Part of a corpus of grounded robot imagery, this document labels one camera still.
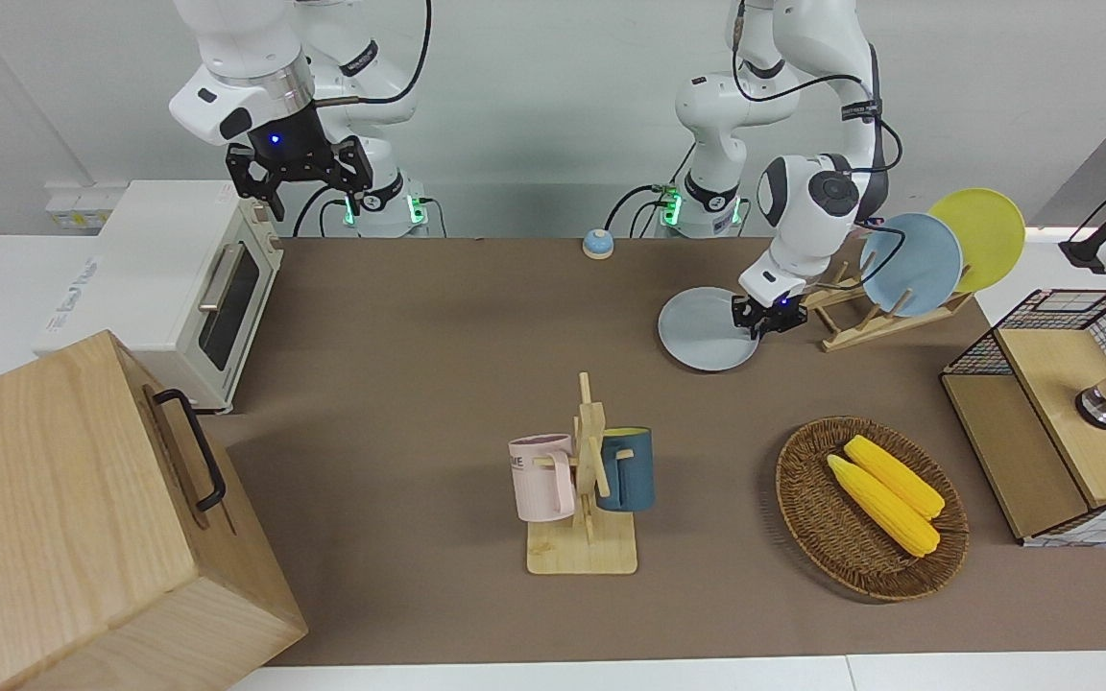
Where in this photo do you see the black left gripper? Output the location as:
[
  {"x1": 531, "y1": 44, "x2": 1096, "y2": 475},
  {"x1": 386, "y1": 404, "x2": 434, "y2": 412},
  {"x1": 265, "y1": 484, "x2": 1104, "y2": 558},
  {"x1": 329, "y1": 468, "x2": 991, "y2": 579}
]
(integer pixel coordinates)
[{"x1": 733, "y1": 296, "x2": 809, "y2": 341}]

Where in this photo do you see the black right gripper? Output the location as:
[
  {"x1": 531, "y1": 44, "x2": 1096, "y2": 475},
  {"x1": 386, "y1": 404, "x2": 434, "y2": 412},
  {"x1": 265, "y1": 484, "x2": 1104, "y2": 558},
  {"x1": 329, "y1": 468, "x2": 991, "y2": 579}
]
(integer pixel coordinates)
[{"x1": 227, "y1": 104, "x2": 373, "y2": 222}]

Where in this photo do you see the gray plate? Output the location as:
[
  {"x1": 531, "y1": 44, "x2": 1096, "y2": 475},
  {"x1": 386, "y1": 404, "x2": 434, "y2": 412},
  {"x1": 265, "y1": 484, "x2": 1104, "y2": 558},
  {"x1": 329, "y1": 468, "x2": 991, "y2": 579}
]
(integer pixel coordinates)
[{"x1": 658, "y1": 286, "x2": 761, "y2": 372}]

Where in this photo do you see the wooden plate rack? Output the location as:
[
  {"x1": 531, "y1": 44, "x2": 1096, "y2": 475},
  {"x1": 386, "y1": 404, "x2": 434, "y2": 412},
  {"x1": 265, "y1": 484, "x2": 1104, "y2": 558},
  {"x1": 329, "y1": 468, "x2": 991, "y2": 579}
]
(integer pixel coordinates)
[{"x1": 803, "y1": 259, "x2": 974, "y2": 352}]

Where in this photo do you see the light blue plate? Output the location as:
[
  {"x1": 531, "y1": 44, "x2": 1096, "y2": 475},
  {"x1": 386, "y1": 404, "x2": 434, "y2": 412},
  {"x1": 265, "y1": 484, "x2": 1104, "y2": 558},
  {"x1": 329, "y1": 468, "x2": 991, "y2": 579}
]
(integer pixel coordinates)
[{"x1": 860, "y1": 213, "x2": 964, "y2": 318}]

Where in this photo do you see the yellow plate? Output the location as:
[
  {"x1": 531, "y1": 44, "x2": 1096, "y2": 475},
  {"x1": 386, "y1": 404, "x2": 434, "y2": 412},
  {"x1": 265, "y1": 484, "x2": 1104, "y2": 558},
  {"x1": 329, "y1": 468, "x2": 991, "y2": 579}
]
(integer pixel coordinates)
[{"x1": 927, "y1": 188, "x2": 1026, "y2": 294}]

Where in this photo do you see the white toaster oven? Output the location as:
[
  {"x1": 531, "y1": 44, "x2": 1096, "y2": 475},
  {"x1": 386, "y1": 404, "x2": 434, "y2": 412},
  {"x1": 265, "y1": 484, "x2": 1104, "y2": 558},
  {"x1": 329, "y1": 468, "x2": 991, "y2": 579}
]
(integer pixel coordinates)
[{"x1": 33, "y1": 180, "x2": 283, "y2": 414}]

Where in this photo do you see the dark teal mug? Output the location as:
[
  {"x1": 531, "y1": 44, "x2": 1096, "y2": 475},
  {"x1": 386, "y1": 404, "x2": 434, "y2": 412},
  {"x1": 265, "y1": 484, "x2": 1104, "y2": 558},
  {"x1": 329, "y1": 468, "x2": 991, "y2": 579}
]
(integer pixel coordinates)
[{"x1": 596, "y1": 427, "x2": 656, "y2": 513}]

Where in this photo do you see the brown wicker basket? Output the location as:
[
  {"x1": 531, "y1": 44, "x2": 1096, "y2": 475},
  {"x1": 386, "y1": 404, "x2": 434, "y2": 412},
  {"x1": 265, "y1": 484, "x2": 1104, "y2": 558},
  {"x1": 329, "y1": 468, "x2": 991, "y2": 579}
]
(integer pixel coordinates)
[{"x1": 776, "y1": 416, "x2": 970, "y2": 603}]

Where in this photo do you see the yellow corn cob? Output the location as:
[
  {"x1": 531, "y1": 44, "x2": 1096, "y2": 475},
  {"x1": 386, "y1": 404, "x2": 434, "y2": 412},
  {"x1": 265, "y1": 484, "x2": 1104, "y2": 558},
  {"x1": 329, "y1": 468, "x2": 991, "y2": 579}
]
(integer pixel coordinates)
[
  {"x1": 844, "y1": 435, "x2": 946, "y2": 521},
  {"x1": 827, "y1": 454, "x2": 941, "y2": 558}
]

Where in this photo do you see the brown table mat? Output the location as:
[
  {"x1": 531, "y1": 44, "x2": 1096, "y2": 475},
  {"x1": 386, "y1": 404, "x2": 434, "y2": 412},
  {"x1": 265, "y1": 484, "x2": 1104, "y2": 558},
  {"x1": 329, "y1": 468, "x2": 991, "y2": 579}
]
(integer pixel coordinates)
[{"x1": 198, "y1": 235, "x2": 1106, "y2": 668}]

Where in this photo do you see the pink mug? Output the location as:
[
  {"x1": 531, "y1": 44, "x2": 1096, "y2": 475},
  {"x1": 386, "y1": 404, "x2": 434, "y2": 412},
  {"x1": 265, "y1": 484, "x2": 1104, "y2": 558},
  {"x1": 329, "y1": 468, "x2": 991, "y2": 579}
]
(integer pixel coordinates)
[{"x1": 509, "y1": 434, "x2": 578, "y2": 524}]

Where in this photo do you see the wooden mug tree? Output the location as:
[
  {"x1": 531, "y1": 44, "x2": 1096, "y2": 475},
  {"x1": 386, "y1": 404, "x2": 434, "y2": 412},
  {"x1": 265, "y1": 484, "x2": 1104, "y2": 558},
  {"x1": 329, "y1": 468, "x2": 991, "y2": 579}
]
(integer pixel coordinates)
[{"x1": 526, "y1": 372, "x2": 638, "y2": 576}]

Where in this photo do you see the wooden cabinet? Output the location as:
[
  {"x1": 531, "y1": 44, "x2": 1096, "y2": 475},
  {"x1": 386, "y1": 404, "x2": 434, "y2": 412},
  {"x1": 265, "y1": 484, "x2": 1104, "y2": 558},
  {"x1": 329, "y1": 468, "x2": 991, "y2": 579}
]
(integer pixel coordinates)
[{"x1": 0, "y1": 331, "x2": 309, "y2": 691}]

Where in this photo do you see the black right base cable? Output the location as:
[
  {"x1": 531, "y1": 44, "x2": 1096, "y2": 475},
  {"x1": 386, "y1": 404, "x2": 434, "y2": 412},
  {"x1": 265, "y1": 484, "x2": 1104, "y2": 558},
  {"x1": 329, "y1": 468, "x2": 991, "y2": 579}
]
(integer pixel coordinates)
[{"x1": 292, "y1": 187, "x2": 354, "y2": 238}]

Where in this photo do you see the black base cable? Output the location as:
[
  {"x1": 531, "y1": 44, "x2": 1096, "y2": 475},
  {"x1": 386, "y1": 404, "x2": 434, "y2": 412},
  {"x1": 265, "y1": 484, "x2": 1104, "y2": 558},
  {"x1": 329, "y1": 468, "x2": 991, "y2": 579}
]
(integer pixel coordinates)
[
  {"x1": 292, "y1": 187, "x2": 354, "y2": 238},
  {"x1": 606, "y1": 182, "x2": 681, "y2": 239}
]

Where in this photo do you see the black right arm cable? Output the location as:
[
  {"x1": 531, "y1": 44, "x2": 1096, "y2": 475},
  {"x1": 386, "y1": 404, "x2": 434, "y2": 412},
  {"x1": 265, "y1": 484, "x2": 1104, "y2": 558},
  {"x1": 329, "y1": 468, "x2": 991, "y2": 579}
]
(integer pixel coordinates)
[{"x1": 311, "y1": 0, "x2": 433, "y2": 105}]

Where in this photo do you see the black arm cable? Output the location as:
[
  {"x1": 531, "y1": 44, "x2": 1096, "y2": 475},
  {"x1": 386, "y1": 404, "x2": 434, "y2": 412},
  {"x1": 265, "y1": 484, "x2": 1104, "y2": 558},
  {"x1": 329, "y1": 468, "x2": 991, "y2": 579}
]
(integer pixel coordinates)
[
  {"x1": 732, "y1": 0, "x2": 903, "y2": 289},
  {"x1": 311, "y1": 0, "x2": 433, "y2": 105}
]

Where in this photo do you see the black left base cable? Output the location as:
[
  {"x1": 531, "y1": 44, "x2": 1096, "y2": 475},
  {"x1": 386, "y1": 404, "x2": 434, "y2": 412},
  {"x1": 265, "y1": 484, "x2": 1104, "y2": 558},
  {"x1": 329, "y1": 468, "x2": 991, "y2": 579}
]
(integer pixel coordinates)
[{"x1": 606, "y1": 182, "x2": 681, "y2": 239}]

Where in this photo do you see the white wall socket strip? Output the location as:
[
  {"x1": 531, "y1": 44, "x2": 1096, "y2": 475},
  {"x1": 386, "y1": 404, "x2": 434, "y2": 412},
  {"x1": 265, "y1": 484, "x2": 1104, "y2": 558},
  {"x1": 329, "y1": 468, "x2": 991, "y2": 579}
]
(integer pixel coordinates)
[{"x1": 44, "y1": 182, "x2": 132, "y2": 231}]

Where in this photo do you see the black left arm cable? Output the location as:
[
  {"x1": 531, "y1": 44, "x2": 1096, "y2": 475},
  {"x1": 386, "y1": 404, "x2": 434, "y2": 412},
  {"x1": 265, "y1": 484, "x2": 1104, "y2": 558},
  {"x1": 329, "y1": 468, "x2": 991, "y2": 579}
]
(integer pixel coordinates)
[{"x1": 732, "y1": 0, "x2": 903, "y2": 289}]

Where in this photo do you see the black cabinet handle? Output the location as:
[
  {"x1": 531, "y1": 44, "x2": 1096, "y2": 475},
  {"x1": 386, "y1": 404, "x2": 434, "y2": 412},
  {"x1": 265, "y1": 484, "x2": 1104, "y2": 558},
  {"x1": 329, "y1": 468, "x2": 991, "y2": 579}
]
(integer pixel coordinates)
[{"x1": 152, "y1": 389, "x2": 228, "y2": 512}]

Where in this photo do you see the wire grid wooden shelf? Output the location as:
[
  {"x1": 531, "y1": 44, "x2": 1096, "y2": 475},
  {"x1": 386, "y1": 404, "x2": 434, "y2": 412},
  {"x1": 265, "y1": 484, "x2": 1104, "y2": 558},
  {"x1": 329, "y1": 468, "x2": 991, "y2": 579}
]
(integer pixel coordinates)
[{"x1": 940, "y1": 288, "x2": 1106, "y2": 548}]

